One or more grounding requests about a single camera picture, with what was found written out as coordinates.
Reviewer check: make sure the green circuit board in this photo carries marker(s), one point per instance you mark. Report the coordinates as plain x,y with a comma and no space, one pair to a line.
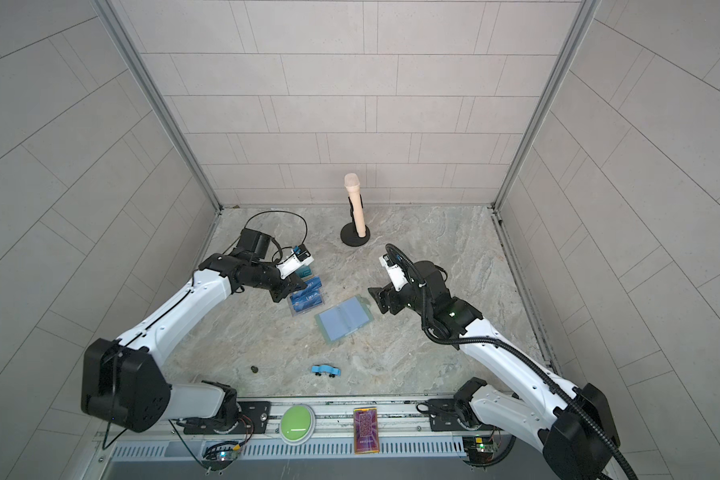
479,450
223,452

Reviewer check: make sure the right green circuit board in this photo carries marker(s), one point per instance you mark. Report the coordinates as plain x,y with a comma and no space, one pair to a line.
479,450

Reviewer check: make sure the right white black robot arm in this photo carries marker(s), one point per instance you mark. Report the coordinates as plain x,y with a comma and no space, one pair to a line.
572,426

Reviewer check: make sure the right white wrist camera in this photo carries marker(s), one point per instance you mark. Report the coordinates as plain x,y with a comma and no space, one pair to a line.
395,272

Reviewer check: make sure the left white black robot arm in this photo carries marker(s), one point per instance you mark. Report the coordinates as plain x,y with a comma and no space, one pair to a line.
122,380

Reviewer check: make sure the blue card in stand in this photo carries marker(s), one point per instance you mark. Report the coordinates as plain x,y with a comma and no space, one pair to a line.
307,298

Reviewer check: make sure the blue toy car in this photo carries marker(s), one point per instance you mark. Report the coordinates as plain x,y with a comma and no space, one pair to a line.
325,370

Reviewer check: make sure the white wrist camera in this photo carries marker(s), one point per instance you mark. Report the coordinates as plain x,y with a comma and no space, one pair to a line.
395,272
300,257

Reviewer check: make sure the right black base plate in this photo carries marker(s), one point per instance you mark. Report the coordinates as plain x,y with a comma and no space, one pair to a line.
442,416

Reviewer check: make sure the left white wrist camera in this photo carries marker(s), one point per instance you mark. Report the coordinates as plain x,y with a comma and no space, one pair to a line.
300,257

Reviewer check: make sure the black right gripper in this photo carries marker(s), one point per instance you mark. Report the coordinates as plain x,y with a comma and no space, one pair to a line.
383,294

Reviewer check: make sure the black round microphone stand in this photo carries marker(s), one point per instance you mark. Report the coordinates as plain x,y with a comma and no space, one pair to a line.
355,233

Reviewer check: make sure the purple patterned card box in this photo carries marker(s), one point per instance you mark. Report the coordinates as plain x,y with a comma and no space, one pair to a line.
366,431

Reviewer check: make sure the left green circuit board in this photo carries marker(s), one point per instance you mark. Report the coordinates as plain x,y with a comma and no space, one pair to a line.
223,452

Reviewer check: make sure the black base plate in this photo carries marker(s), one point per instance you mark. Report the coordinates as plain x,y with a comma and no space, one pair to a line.
442,416
252,418

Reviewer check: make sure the green round button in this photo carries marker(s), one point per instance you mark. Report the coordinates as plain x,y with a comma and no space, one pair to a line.
297,424

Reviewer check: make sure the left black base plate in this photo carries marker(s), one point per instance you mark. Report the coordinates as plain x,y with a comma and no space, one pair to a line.
252,418

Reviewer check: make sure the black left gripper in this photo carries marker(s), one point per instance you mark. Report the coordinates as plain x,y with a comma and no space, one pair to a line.
288,285

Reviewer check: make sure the beige microphone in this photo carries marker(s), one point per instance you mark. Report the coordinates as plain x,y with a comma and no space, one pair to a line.
352,185

